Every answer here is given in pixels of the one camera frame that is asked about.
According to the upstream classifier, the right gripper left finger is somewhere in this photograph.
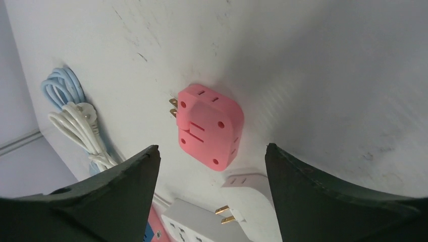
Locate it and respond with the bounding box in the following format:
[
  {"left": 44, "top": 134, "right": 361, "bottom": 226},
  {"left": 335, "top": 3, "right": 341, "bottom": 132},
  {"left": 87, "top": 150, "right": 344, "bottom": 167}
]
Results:
[{"left": 1, "top": 145, "right": 161, "bottom": 241}]

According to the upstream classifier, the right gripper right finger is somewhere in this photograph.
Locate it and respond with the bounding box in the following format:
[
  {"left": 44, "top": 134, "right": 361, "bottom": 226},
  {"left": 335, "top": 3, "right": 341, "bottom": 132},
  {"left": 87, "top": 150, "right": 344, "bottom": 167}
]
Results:
[{"left": 265, "top": 143, "right": 427, "bottom": 241}]

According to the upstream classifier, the pink triangular power strip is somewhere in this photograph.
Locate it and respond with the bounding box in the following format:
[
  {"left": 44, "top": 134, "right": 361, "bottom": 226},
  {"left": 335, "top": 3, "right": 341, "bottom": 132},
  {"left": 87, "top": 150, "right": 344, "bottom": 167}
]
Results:
[{"left": 147, "top": 205, "right": 170, "bottom": 242}]

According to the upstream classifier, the white plug adapter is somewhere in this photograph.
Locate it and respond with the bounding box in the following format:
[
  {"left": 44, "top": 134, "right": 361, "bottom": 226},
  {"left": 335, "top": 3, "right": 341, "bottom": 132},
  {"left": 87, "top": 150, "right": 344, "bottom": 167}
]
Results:
[{"left": 215, "top": 173, "right": 282, "bottom": 241}]

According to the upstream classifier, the white power strip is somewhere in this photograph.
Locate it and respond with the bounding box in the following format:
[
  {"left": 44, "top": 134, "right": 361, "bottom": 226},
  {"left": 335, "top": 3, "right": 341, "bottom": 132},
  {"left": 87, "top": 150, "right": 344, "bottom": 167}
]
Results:
[{"left": 161, "top": 199, "right": 250, "bottom": 242}]

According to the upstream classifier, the white power strip cable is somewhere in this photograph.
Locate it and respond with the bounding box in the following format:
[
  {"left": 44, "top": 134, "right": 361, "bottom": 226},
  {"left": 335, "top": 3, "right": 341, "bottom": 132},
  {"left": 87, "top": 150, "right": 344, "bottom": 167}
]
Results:
[{"left": 47, "top": 101, "right": 118, "bottom": 170}]

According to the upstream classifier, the pink plug adapter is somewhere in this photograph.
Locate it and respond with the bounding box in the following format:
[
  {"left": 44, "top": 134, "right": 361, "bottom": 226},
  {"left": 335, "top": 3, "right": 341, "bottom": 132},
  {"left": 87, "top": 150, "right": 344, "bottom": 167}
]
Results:
[{"left": 169, "top": 84, "right": 244, "bottom": 171}]

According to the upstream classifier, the blue cube socket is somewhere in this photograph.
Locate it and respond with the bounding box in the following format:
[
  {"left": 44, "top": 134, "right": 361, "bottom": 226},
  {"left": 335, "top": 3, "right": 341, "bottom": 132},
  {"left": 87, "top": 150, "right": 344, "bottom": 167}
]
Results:
[{"left": 143, "top": 222, "right": 154, "bottom": 242}]

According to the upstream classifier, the light blue cable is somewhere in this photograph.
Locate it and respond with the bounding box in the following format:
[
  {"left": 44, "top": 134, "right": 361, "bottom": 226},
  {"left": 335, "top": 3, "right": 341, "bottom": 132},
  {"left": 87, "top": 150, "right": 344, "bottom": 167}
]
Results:
[{"left": 40, "top": 67, "right": 101, "bottom": 176}]

